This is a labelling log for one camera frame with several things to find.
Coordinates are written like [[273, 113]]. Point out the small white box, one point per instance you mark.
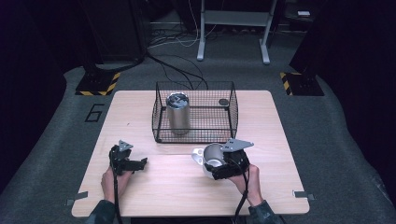
[[304, 13]]

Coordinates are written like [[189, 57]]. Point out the person's left hand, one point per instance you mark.
[[113, 185]]

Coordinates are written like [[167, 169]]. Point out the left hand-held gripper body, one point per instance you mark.
[[120, 158]]

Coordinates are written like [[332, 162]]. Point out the black yellow striped stand base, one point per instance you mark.
[[303, 84], [96, 84]]

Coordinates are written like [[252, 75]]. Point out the grey tape strip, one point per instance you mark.
[[303, 194], [77, 196]]

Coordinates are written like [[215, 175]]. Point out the small black round disc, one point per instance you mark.
[[223, 102]]

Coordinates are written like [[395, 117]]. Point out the white metal stand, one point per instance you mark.
[[236, 18]]

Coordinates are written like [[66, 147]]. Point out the person's right hand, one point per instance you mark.
[[252, 183]]

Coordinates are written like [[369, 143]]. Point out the tall steel tumbler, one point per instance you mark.
[[178, 119]]

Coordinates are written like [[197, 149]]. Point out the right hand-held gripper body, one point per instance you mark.
[[239, 161]]

